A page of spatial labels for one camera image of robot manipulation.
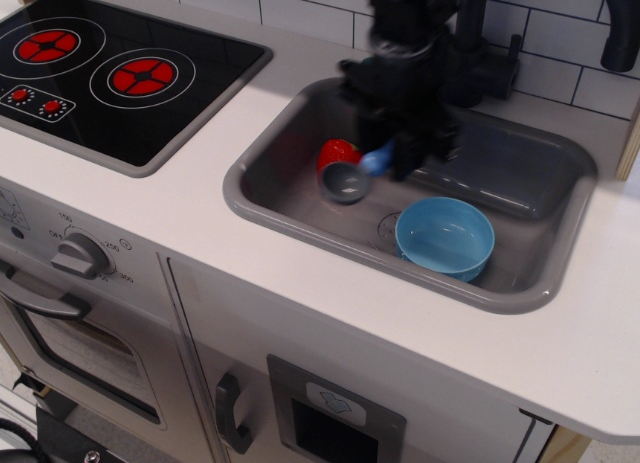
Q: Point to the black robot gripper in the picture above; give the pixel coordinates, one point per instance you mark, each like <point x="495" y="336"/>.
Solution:
<point x="395" y="92"/>

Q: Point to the blue handled metal spoon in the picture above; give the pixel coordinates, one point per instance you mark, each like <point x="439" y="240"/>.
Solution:
<point x="346" y="183"/>

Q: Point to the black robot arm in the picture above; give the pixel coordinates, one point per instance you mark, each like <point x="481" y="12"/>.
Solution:
<point x="411" y="23"/>

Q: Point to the light blue plastic bowl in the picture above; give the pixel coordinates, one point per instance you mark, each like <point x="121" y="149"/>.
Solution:
<point x="445" y="235"/>

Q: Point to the grey plastic sink basin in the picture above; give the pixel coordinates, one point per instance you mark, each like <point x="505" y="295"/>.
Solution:
<point x="532" y="185"/>

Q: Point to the red toy strawberry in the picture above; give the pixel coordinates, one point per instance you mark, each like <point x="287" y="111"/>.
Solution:
<point x="337" y="150"/>

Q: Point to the dark grey toy faucet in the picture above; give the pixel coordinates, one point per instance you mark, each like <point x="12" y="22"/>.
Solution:
<point x="473" y="71"/>

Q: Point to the black toy stove top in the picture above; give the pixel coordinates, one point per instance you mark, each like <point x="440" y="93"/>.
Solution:
<point x="120" y="88"/>

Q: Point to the grey oven dial knob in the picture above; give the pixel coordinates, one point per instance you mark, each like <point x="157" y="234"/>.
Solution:
<point x="80" y="256"/>

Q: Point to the grey cabinet door handle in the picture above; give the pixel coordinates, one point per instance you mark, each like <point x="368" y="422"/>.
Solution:
<point x="237" y="437"/>

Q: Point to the grey oven door handle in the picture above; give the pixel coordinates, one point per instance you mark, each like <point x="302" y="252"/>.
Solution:
<point x="65" y="307"/>

